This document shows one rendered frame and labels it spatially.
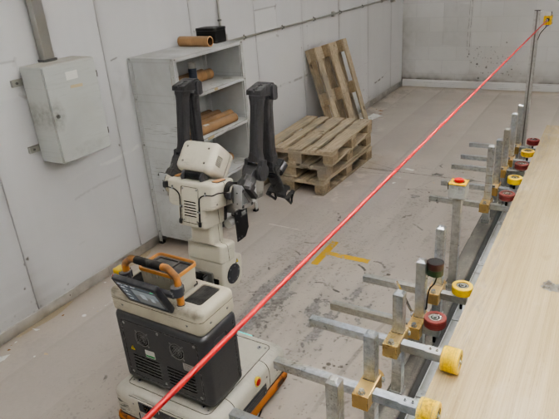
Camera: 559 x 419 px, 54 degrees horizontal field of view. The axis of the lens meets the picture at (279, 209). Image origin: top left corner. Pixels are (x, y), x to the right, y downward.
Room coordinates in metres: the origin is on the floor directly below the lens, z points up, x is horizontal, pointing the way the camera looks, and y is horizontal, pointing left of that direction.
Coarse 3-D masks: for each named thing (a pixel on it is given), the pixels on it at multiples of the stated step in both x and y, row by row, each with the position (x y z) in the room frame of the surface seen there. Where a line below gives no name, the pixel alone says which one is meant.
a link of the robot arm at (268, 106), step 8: (272, 88) 2.49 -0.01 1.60; (272, 96) 2.49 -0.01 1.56; (264, 104) 2.50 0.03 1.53; (272, 104) 2.53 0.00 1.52; (264, 112) 2.50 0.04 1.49; (272, 112) 2.53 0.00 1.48; (264, 120) 2.50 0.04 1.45; (272, 120) 2.52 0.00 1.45; (264, 128) 2.51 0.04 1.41; (272, 128) 2.52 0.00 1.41; (264, 136) 2.51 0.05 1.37; (272, 136) 2.52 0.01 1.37; (264, 144) 2.51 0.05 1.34; (272, 144) 2.51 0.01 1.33; (264, 152) 2.51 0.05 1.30; (272, 152) 2.50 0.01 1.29; (272, 160) 2.49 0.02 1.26; (272, 168) 2.49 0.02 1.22
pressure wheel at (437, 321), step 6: (432, 312) 1.67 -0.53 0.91; (438, 312) 1.67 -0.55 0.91; (426, 318) 1.64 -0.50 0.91; (432, 318) 1.64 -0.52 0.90; (438, 318) 1.64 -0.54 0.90; (444, 318) 1.63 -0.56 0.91; (426, 324) 1.63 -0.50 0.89; (432, 324) 1.61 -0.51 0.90; (438, 324) 1.60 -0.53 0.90; (444, 324) 1.61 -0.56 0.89; (432, 330) 1.61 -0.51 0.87; (438, 330) 1.60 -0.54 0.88
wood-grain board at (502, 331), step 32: (544, 160) 3.14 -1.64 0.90; (544, 192) 2.67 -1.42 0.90; (512, 224) 2.33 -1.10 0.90; (544, 224) 2.30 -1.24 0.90; (512, 256) 2.04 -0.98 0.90; (544, 256) 2.02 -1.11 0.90; (480, 288) 1.81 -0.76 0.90; (512, 288) 1.79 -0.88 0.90; (480, 320) 1.61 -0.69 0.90; (512, 320) 1.60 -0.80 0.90; (544, 320) 1.58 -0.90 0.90; (480, 352) 1.44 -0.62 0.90; (512, 352) 1.43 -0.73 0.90; (544, 352) 1.42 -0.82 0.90; (448, 384) 1.31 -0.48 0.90; (480, 384) 1.30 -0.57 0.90; (512, 384) 1.29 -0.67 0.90; (544, 384) 1.28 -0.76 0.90; (448, 416) 1.18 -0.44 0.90; (480, 416) 1.17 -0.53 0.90; (512, 416) 1.16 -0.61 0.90; (544, 416) 1.15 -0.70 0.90
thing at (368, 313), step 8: (336, 304) 1.84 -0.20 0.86; (344, 304) 1.83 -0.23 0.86; (352, 304) 1.83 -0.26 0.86; (344, 312) 1.82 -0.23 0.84; (352, 312) 1.80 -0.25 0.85; (360, 312) 1.78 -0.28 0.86; (368, 312) 1.77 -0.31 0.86; (376, 312) 1.77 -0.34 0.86; (376, 320) 1.75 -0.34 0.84; (384, 320) 1.73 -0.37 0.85; (408, 320) 1.70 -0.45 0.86; (424, 328) 1.65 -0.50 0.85
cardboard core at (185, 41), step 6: (186, 36) 4.62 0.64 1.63; (192, 36) 4.59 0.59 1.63; (198, 36) 4.55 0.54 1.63; (204, 36) 4.52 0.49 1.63; (180, 42) 4.60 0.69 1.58; (186, 42) 4.57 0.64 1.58; (192, 42) 4.54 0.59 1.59; (198, 42) 4.51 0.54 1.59; (204, 42) 4.48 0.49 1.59; (210, 42) 4.52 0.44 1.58
